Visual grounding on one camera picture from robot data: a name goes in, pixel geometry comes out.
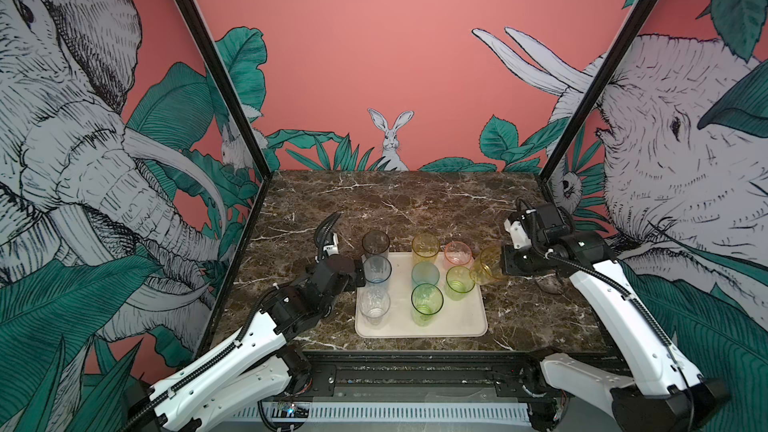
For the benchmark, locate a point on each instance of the beige plastic tray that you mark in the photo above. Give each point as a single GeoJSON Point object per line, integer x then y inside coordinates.
{"type": "Point", "coordinates": [457, 319]}

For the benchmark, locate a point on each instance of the blue plastic cup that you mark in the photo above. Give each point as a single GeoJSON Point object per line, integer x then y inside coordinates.
{"type": "Point", "coordinates": [377, 270]}

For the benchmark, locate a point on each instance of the teal frosted plastic cup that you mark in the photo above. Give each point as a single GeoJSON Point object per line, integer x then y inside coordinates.
{"type": "Point", "coordinates": [424, 273]}

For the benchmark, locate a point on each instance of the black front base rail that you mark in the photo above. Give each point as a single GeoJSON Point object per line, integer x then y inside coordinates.
{"type": "Point", "coordinates": [414, 375]}

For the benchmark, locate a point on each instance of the short green plastic cup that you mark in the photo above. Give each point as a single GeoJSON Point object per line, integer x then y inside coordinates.
{"type": "Point", "coordinates": [459, 283]}

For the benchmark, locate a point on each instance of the white vented strip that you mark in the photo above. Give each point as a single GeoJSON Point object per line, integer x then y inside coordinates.
{"type": "Point", "coordinates": [514, 414]}

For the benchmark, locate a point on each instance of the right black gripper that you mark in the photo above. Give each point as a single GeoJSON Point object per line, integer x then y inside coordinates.
{"type": "Point", "coordinates": [508, 263]}

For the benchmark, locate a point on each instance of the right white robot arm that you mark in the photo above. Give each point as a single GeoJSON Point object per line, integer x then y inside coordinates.
{"type": "Point", "coordinates": [664, 390]}

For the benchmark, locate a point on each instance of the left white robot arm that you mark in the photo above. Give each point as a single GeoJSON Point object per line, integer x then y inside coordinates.
{"type": "Point", "coordinates": [259, 360]}

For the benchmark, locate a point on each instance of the clear plastic cup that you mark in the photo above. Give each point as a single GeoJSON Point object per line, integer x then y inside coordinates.
{"type": "Point", "coordinates": [373, 302]}

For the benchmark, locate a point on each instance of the dark grey plastic cup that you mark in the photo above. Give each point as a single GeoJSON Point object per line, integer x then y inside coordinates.
{"type": "Point", "coordinates": [376, 243]}

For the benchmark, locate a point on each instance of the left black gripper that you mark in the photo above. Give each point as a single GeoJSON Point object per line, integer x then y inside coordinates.
{"type": "Point", "coordinates": [360, 279]}

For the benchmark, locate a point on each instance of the yellow plastic cup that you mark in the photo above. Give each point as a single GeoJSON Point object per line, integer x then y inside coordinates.
{"type": "Point", "coordinates": [487, 266]}

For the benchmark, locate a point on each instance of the orange plastic cup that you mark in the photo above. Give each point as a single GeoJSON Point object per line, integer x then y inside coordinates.
{"type": "Point", "coordinates": [425, 248]}

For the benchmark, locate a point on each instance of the right black frame post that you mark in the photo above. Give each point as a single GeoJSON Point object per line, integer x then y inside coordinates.
{"type": "Point", "coordinates": [635, 20]}

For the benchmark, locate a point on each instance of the black frame post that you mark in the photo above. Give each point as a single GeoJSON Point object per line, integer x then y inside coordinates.
{"type": "Point", "coordinates": [213, 61]}
{"type": "Point", "coordinates": [635, 20]}

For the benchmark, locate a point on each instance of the tall green plastic cup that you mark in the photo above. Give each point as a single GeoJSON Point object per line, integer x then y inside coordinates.
{"type": "Point", "coordinates": [427, 301]}

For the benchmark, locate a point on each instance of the pink plastic cup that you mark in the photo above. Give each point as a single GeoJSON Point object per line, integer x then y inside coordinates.
{"type": "Point", "coordinates": [457, 254]}

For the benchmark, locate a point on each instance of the left black frame post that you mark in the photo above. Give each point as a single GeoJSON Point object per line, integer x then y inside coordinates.
{"type": "Point", "coordinates": [213, 61]}

